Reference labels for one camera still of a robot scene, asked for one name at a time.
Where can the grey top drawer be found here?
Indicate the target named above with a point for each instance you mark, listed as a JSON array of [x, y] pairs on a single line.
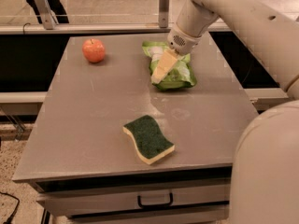
[[109, 200]]

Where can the green rice chip bag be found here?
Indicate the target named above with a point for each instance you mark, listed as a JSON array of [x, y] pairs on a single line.
[[181, 76]]

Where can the grey drawer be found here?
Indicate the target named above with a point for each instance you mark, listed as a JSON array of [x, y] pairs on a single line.
[[200, 214], [109, 200]]

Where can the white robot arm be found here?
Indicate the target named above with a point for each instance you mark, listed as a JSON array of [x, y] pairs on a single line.
[[265, 175]]

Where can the red apple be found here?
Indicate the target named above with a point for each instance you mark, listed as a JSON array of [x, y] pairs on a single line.
[[94, 50]]

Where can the left metal glass bracket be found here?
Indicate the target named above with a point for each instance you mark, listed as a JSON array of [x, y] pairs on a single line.
[[43, 7]]

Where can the green and yellow sponge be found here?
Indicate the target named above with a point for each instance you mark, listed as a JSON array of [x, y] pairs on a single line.
[[150, 143]]

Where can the metal glass bracket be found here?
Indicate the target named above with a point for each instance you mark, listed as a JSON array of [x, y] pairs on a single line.
[[43, 7], [163, 14]]

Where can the middle metal glass bracket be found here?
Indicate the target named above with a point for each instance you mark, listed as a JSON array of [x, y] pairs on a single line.
[[163, 14]]

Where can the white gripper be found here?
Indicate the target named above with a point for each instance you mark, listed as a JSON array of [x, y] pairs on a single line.
[[183, 43]]

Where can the black drawer handle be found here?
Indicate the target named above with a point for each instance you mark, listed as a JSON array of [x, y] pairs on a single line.
[[155, 201]]

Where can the grey drawer cabinet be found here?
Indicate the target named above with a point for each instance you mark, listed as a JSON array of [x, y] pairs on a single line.
[[78, 142]]

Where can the grey bottom drawer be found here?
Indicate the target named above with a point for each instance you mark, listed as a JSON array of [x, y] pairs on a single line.
[[200, 214]]

